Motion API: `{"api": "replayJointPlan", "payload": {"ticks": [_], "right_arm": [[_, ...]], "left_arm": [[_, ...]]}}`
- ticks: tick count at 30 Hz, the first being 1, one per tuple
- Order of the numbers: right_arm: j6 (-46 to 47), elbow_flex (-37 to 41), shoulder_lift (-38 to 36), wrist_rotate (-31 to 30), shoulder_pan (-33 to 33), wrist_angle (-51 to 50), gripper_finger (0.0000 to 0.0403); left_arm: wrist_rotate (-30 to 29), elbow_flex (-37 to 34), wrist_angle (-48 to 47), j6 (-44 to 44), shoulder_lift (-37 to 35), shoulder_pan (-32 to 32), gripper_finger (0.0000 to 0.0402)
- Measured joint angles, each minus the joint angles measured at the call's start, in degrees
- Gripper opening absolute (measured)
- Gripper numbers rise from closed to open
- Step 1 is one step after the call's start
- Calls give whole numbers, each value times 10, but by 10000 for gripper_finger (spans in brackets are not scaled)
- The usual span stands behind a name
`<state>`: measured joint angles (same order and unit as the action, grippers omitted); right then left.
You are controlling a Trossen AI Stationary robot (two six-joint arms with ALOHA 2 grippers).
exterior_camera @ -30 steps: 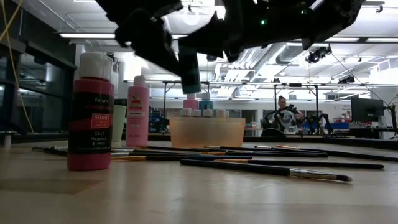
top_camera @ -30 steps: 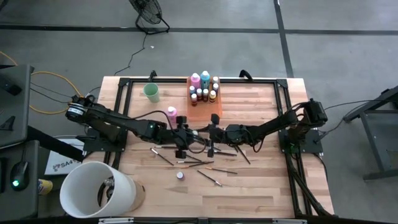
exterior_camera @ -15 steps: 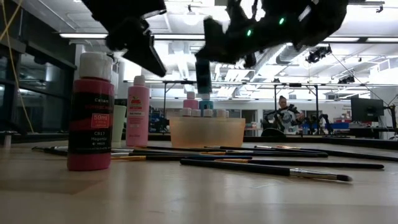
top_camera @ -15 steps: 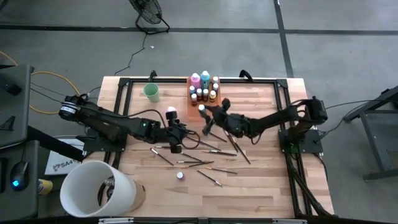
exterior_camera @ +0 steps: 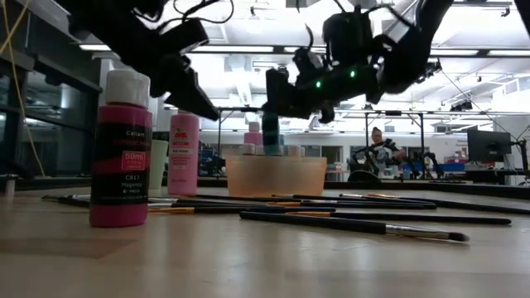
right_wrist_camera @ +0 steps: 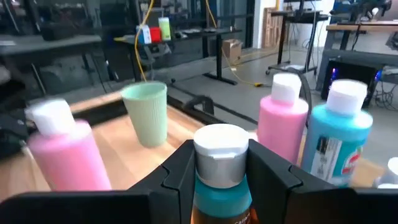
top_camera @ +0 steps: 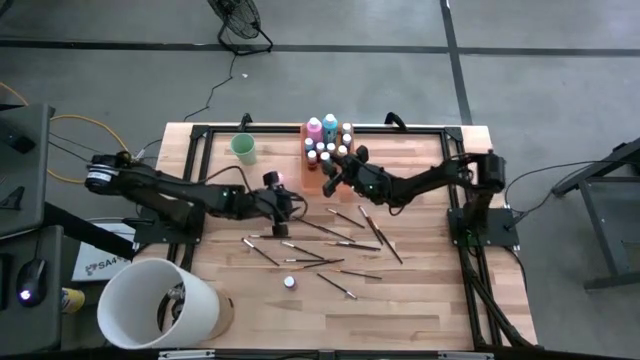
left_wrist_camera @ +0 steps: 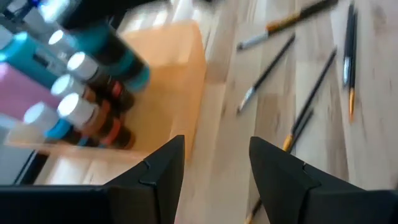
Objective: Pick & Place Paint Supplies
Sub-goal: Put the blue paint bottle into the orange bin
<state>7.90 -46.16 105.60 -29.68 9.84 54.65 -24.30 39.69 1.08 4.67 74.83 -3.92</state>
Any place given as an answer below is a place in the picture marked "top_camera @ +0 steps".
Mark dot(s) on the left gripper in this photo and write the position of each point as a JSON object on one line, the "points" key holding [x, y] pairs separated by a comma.
{"points": [[272, 205]]}

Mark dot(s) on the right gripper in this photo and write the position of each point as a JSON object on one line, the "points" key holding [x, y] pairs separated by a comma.
{"points": [[367, 177]]}

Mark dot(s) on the small orange-brown paint bottle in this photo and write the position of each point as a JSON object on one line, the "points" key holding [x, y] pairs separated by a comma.
{"points": [[342, 150]]}

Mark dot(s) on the small white-capped paint bottle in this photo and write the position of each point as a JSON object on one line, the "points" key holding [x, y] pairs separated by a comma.
{"points": [[346, 141], [325, 156]]}

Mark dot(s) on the small navy purple paint bottle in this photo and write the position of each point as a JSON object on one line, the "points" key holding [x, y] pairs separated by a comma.
{"points": [[331, 147]]}

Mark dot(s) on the small dark brown paint bottle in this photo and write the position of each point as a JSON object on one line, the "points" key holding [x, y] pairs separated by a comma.
{"points": [[312, 159]]}

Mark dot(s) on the small white paint bottle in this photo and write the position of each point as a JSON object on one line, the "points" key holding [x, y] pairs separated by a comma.
{"points": [[346, 127]]}

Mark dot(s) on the large teal paint bottle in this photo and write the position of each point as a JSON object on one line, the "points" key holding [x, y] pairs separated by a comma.
{"points": [[330, 127]]}

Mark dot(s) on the small blue paint bottle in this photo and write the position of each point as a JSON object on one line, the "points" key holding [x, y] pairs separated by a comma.
{"points": [[309, 145]]}

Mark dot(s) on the small magenta paint bottle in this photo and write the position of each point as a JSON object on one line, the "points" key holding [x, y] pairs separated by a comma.
{"points": [[289, 282]]}

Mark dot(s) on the dark paintbrush gold ferrule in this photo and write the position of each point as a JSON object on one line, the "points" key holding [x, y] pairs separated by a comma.
{"points": [[352, 246], [357, 274], [320, 264]]}

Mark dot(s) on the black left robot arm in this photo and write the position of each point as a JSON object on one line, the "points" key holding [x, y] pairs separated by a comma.
{"points": [[165, 185]]}

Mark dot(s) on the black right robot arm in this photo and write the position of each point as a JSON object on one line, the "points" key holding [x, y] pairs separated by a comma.
{"points": [[435, 175]]}

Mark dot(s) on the orange translucent plastic bin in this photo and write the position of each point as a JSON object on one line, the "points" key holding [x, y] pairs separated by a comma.
{"points": [[312, 180]]}

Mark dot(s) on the pale green ribbed cup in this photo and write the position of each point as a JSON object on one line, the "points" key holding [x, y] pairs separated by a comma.
{"points": [[243, 148]]}

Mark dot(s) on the black clamp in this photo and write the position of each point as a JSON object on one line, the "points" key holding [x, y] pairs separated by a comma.
{"points": [[245, 121], [395, 120]]}

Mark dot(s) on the white sign board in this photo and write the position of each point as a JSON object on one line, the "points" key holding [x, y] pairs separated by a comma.
{"points": [[100, 260]]}

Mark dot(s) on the black floor fan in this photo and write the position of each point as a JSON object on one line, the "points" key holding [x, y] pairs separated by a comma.
{"points": [[237, 20]]}

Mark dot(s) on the black diagonal desk bar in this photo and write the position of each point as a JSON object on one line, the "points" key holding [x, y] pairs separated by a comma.
{"points": [[90, 232]]}

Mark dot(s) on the yellow blue can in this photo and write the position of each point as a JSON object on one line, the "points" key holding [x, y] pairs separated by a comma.
{"points": [[74, 300]]}

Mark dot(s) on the black metal stand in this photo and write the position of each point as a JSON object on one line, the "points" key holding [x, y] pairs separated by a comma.
{"points": [[595, 174]]}

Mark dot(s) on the dark grey equipment case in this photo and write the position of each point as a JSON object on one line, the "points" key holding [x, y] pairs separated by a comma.
{"points": [[25, 165]]}

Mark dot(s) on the black computer mouse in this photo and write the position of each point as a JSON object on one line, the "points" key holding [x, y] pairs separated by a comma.
{"points": [[31, 282]]}

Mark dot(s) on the black side desk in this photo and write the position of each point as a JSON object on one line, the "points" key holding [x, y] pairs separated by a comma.
{"points": [[30, 325]]}

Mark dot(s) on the black aluminium rig frame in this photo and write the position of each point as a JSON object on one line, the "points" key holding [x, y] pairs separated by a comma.
{"points": [[415, 130]]}

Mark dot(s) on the silver bracket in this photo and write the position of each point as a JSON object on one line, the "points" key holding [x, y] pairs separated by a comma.
{"points": [[465, 355], [186, 354]]}

